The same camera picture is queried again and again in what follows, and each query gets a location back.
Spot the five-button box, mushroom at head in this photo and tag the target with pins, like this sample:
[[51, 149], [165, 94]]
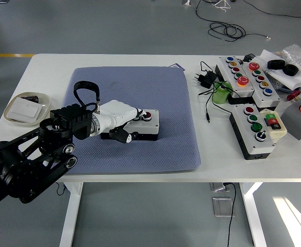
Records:
[[266, 100]]

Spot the metal floor socket box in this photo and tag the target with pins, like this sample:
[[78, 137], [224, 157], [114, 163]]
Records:
[[221, 207]]

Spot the grey block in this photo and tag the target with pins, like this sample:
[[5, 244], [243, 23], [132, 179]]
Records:
[[297, 123]]

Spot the small dark metal part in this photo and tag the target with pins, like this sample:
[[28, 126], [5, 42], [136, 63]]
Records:
[[30, 98]]

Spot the five-button box, mushroom at end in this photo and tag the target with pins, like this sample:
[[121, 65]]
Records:
[[246, 88]]

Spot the white wall switch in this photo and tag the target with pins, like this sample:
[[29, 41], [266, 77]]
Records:
[[21, 108]]

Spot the clear bubble wrap bag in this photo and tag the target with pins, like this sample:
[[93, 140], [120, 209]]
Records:
[[294, 52]]

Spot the socket bracket under table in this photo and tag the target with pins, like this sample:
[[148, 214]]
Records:
[[217, 186]]

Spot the red knob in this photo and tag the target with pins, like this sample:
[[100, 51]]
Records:
[[293, 95]]

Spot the blue-grey textured mat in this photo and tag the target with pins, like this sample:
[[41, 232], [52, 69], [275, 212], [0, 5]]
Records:
[[145, 154]]

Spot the small black device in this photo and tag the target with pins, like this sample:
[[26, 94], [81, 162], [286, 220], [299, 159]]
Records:
[[249, 57]]

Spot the cream switch with green red keys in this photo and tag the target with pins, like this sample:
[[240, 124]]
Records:
[[279, 132]]

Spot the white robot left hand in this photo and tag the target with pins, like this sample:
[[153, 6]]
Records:
[[117, 113]]

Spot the white table leg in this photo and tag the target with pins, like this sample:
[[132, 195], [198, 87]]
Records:
[[70, 218], [253, 218]]

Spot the purple card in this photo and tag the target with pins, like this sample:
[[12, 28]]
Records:
[[180, 67]]

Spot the four-button control box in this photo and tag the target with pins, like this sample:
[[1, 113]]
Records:
[[153, 126], [258, 146]]

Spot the grey metal stand foot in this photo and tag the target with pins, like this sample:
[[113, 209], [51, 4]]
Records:
[[187, 2]]

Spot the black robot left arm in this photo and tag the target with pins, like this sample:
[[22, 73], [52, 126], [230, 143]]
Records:
[[16, 167]]

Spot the cream oval tray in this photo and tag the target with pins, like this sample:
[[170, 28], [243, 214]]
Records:
[[43, 99]]

